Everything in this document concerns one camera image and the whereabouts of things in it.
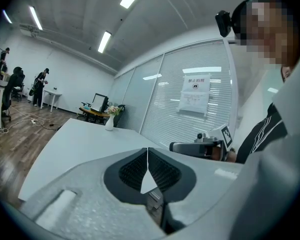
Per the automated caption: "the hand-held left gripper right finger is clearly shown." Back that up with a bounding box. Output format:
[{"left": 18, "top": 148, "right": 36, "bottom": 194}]
[{"left": 147, "top": 147, "right": 244, "bottom": 236}]

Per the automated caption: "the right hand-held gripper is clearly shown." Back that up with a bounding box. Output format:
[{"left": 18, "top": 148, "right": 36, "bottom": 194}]
[{"left": 169, "top": 123, "right": 235, "bottom": 163}]

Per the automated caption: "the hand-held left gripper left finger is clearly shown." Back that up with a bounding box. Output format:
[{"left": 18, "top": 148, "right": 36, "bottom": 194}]
[{"left": 19, "top": 147, "right": 167, "bottom": 240}]

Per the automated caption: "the person's right forearm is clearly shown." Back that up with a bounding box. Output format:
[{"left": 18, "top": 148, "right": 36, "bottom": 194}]
[{"left": 226, "top": 150, "right": 238, "bottom": 163}]

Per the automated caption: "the person's right hand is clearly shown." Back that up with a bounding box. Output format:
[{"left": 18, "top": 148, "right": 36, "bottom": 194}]
[{"left": 211, "top": 146, "right": 221, "bottom": 161}]

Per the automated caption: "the white paper sign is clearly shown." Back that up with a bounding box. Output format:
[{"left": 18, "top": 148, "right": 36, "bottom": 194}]
[{"left": 178, "top": 73, "right": 212, "bottom": 115}]

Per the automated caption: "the black shirt with white stripes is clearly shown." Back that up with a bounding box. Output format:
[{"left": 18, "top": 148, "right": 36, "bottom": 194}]
[{"left": 235, "top": 102, "right": 289, "bottom": 165}]

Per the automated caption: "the white vase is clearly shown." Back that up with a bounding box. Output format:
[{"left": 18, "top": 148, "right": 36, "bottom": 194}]
[{"left": 104, "top": 114, "right": 115, "bottom": 132}]

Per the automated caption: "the black office chair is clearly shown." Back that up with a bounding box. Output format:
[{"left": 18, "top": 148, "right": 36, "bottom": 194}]
[
  {"left": 11, "top": 83, "right": 25, "bottom": 103},
  {"left": 113, "top": 104, "right": 126, "bottom": 128}
]

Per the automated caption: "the pink flower bunch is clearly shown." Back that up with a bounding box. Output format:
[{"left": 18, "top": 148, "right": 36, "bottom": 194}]
[{"left": 106, "top": 105, "right": 122, "bottom": 118}]

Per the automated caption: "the black framed white board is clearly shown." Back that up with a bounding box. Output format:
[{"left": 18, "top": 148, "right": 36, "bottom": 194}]
[{"left": 91, "top": 92, "right": 110, "bottom": 114}]

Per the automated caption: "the small white table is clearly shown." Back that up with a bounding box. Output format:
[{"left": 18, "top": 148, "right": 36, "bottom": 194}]
[{"left": 40, "top": 88, "right": 63, "bottom": 113}]

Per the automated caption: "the person's head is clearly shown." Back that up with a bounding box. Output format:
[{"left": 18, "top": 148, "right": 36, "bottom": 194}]
[{"left": 231, "top": 0, "right": 300, "bottom": 84}]

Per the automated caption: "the white ceiling air unit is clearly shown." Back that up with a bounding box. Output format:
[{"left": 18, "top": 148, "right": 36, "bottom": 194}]
[{"left": 18, "top": 23, "right": 41, "bottom": 38}]

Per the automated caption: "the black floor cable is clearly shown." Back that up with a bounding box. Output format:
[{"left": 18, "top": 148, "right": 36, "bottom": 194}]
[{"left": 38, "top": 115, "right": 71, "bottom": 132}]

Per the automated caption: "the white floor cable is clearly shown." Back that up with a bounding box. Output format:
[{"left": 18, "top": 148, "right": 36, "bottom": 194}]
[{"left": 0, "top": 105, "right": 45, "bottom": 135}]

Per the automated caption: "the black head camera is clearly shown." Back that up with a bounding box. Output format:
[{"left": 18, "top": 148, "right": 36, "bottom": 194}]
[{"left": 214, "top": 10, "right": 233, "bottom": 38}]

